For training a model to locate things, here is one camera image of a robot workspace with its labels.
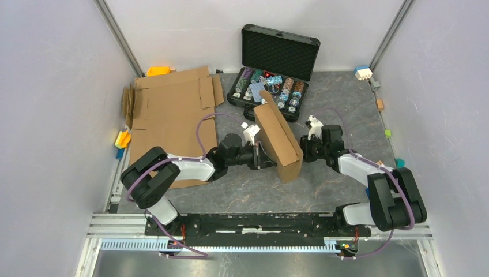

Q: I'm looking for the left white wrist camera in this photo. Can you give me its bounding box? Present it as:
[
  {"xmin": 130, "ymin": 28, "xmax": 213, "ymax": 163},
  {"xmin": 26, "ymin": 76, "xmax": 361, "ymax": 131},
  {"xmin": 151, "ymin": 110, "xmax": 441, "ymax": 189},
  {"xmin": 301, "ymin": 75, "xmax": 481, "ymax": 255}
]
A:
[{"xmin": 241, "ymin": 122, "xmax": 261, "ymax": 145}]

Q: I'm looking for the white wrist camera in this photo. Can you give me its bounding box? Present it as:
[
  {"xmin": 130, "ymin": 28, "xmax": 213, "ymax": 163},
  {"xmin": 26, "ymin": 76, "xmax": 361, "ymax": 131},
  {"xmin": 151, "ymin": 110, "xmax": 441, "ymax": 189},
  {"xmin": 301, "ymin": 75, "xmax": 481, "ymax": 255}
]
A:
[
  {"xmin": 305, "ymin": 115, "xmax": 323, "ymax": 140},
  {"xmin": 241, "ymin": 122, "xmax": 261, "ymax": 145}
]

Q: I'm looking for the small blue block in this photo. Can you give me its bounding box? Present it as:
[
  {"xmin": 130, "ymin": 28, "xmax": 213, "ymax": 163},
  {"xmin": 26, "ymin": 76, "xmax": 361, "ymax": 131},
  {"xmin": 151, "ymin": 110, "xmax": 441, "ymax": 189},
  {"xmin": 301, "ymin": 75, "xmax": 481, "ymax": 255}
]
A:
[{"xmin": 116, "ymin": 148, "xmax": 125, "ymax": 160}]

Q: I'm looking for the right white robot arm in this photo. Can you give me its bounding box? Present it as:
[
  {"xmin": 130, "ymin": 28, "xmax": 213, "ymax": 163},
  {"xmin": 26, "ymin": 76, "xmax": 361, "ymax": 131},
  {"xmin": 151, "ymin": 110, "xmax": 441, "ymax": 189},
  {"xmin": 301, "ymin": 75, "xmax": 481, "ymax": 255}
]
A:
[{"xmin": 300, "ymin": 121, "xmax": 427, "ymax": 235}]

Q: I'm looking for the small grey block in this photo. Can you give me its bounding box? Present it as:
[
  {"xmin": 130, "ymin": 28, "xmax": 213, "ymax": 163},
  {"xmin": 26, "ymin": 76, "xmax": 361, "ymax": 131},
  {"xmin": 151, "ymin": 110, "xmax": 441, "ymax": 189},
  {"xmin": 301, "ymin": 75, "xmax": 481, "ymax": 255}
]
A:
[{"xmin": 369, "ymin": 78, "xmax": 381, "ymax": 91}]

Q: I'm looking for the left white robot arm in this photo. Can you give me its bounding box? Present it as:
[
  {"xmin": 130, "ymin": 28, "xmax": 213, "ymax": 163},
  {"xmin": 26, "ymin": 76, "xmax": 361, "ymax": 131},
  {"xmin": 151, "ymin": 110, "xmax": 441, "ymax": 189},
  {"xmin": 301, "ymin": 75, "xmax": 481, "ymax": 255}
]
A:
[{"xmin": 120, "ymin": 134, "xmax": 277, "ymax": 235}]

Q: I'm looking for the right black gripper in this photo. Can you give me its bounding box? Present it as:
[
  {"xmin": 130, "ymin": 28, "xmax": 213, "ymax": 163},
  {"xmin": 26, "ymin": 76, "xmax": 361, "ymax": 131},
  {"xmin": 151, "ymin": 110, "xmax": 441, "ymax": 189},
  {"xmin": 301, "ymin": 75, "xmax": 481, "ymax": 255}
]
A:
[{"xmin": 291, "ymin": 134, "xmax": 328, "ymax": 163}]

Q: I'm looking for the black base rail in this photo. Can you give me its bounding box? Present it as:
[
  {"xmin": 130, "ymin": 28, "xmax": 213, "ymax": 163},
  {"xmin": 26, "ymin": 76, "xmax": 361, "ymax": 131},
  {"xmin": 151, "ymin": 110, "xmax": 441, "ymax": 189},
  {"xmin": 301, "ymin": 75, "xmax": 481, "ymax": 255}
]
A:
[{"xmin": 165, "ymin": 212, "xmax": 371, "ymax": 247}]

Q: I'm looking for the small teal block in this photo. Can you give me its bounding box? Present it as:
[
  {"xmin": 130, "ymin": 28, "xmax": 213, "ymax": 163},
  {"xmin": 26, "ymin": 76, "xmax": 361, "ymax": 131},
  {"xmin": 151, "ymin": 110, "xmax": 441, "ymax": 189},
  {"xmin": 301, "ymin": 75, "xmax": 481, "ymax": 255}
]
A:
[{"xmin": 395, "ymin": 158, "xmax": 405, "ymax": 169}]

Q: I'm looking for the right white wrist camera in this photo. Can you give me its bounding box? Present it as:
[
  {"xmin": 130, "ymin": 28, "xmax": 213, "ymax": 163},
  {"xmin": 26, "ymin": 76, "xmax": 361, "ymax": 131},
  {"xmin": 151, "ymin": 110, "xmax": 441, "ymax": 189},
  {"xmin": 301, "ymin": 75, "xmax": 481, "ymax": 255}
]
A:
[{"xmin": 305, "ymin": 115, "xmax": 323, "ymax": 140}]

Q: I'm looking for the yellow orange toy block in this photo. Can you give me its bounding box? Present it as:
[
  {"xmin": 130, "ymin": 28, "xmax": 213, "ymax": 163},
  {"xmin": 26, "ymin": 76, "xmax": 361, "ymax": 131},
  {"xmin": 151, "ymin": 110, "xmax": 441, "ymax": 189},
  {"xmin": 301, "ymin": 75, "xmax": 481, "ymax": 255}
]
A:
[{"xmin": 114, "ymin": 131, "xmax": 131, "ymax": 149}]

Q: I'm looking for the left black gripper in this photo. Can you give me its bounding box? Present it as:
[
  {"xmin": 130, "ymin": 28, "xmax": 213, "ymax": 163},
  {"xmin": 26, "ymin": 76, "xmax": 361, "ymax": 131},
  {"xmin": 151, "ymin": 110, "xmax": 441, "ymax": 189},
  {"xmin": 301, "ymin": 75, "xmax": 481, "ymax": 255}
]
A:
[{"xmin": 226, "ymin": 141, "xmax": 277, "ymax": 170}]

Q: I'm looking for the brown cardboard box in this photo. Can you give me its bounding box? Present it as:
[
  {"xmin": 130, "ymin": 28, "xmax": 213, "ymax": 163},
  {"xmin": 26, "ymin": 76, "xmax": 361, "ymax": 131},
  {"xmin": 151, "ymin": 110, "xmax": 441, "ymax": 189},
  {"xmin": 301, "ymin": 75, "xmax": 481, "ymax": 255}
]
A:
[{"xmin": 253, "ymin": 90, "xmax": 303, "ymax": 183}]

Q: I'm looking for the flat cardboard sheet stack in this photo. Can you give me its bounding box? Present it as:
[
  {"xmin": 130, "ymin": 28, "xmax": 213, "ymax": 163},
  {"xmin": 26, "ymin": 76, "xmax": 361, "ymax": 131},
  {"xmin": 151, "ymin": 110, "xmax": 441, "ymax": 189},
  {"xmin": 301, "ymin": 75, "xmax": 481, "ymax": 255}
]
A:
[{"xmin": 121, "ymin": 65, "xmax": 226, "ymax": 190}]

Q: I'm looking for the yellow plastic toy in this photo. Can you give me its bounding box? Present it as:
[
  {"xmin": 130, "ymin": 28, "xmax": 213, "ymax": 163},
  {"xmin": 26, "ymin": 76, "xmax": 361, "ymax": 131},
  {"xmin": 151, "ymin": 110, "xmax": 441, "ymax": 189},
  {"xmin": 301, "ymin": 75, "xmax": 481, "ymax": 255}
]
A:
[{"xmin": 146, "ymin": 66, "xmax": 176, "ymax": 77}]

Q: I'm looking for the small orange wooden block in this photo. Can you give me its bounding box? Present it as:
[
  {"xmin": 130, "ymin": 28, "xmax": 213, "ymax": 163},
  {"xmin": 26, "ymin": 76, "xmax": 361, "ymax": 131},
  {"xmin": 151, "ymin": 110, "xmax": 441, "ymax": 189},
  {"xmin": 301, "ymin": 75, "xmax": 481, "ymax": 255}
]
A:
[{"xmin": 376, "ymin": 99, "xmax": 385, "ymax": 111}]

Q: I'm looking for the black poker chip case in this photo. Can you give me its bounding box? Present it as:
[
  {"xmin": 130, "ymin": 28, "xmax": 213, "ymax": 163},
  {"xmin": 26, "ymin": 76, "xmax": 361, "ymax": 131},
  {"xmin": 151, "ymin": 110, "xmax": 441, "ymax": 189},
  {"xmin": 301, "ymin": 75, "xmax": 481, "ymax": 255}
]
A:
[{"xmin": 227, "ymin": 24, "xmax": 321, "ymax": 122}]

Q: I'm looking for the blue white toy block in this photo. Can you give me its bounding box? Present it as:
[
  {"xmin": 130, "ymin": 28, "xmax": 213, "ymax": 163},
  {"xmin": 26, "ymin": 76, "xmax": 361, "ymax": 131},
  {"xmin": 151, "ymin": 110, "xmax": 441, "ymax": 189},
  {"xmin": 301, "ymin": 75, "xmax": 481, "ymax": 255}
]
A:
[{"xmin": 353, "ymin": 65, "xmax": 373, "ymax": 81}]

